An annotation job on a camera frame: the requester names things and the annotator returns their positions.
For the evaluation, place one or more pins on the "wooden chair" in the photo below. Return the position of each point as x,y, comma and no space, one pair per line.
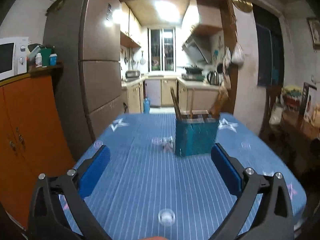
272,94

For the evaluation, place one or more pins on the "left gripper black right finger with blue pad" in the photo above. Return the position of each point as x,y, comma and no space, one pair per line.
263,207

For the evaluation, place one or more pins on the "green box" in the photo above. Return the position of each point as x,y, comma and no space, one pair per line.
45,53

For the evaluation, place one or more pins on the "brown wooden chopstick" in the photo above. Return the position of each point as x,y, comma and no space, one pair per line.
176,106
191,104

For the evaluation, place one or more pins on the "beige kitchen counter cabinets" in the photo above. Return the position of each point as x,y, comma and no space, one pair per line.
157,89

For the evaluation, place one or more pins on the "white microwave oven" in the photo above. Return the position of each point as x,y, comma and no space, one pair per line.
13,56

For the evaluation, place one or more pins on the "steel range hood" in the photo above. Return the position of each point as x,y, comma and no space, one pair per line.
198,49

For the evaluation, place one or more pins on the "steel electric kettle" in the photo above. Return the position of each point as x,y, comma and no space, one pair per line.
213,78

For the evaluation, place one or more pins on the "gas stove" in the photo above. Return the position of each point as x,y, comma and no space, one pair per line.
193,77

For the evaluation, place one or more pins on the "blue white container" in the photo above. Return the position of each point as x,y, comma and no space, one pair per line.
53,59

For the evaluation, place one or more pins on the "teal plastic utensil holder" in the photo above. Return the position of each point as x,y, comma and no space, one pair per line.
195,133

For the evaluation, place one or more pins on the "black wok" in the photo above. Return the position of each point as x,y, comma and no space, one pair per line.
193,70

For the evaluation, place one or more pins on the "flower pot arrangement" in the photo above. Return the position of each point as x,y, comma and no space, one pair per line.
292,95

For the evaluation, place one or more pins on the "kitchen window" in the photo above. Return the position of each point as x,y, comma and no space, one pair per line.
162,50

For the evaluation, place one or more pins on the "silver toaster oven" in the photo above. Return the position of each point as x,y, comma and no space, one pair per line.
130,74

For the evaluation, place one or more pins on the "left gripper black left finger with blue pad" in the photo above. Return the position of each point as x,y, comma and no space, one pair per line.
47,218

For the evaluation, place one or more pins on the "silver grey refrigerator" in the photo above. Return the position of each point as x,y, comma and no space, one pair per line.
86,38

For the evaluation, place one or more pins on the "round brass wall clock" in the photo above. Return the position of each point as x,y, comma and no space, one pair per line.
243,5

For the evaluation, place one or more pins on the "framed wall picture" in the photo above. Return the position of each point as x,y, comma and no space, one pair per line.
314,26

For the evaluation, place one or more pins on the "black white box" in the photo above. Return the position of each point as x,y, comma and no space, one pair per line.
308,99

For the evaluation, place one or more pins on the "orange wooden cabinet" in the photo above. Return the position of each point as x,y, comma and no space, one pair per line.
32,139

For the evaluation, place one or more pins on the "white bottle red label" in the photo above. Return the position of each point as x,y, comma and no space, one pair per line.
38,60

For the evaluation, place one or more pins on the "white hanging plastic bag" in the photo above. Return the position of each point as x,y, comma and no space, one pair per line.
238,56

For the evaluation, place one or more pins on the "dark wooden sideboard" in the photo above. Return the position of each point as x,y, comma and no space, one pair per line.
301,138

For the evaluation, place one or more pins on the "blue water bottle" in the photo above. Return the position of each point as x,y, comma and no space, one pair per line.
146,105

